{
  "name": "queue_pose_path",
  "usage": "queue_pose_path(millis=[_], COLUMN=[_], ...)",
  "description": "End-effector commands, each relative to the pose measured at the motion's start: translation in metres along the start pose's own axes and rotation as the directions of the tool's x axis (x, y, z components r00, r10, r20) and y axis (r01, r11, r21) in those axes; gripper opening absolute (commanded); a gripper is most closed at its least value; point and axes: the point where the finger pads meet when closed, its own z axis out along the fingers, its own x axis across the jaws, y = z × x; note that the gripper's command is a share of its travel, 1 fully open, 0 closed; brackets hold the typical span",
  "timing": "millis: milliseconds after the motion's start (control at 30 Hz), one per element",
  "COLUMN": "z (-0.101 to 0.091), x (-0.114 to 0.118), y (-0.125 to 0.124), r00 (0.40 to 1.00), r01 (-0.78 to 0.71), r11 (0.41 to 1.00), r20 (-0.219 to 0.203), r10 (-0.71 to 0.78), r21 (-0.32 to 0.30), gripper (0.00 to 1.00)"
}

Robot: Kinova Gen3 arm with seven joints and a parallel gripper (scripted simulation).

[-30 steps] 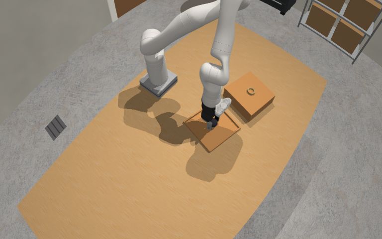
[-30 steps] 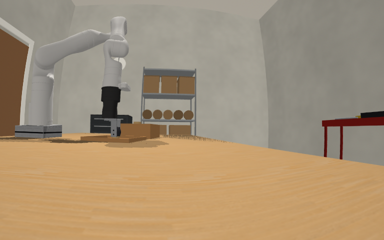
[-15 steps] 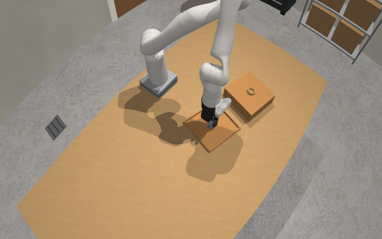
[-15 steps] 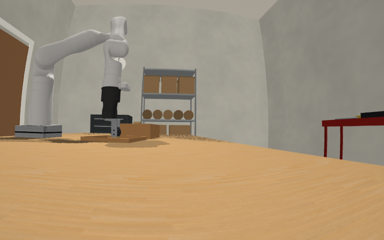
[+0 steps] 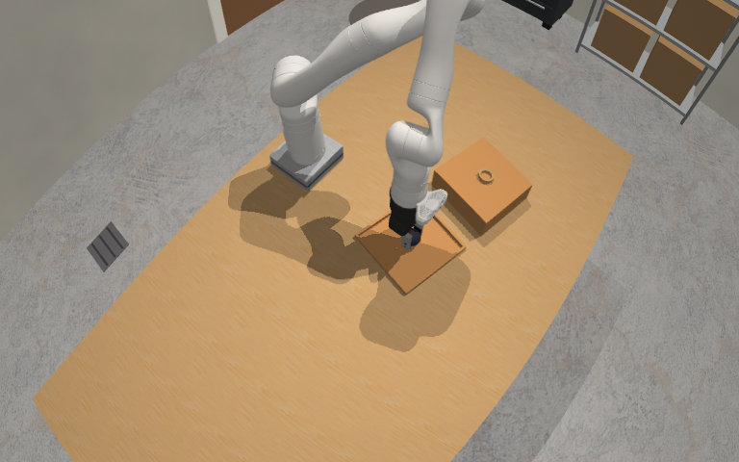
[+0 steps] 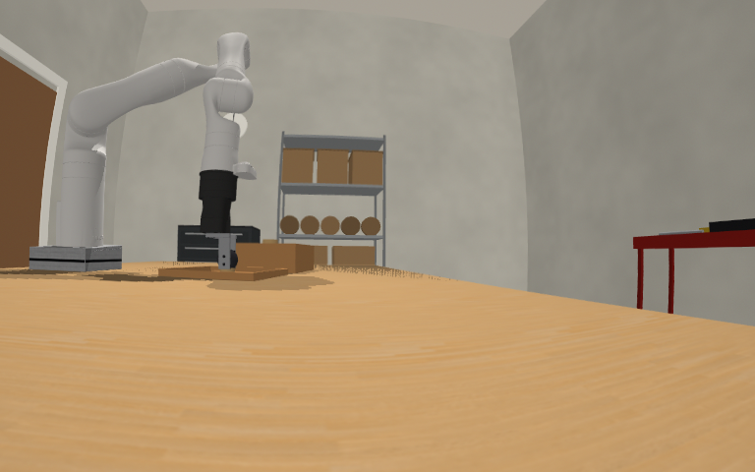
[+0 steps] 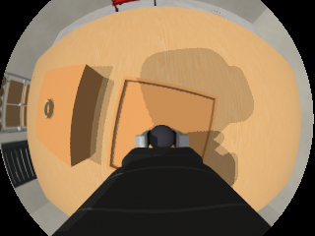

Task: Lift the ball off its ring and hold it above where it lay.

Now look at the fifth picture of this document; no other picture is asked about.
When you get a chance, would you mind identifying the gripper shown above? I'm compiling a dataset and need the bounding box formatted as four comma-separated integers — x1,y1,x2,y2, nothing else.
389,180,447,251

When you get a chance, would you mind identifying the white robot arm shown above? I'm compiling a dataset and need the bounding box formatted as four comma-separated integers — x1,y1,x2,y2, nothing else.
270,0,485,194

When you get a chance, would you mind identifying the black ball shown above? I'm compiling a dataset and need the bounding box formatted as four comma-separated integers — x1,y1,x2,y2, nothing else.
408,228,421,246

